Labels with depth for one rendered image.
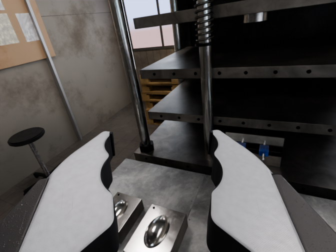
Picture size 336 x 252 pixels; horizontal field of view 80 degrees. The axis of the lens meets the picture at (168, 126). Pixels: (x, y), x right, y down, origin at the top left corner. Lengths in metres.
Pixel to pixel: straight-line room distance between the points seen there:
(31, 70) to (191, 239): 2.73
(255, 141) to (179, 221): 0.55
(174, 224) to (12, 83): 2.55
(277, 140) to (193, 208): 0.51
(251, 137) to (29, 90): 2.64
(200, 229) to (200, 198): 0.15
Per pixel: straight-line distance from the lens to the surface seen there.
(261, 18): 1.21
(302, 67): 0.97
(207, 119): 1.04
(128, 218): 0.88
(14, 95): 2.97
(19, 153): 3.06
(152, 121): 3.34
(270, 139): 1.09
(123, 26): 1.10
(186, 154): 1.23
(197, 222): 0.89
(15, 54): 2.99
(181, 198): 0.97
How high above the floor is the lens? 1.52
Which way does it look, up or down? 28 degrees down
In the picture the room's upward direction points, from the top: 9 degrees counter-clockwise
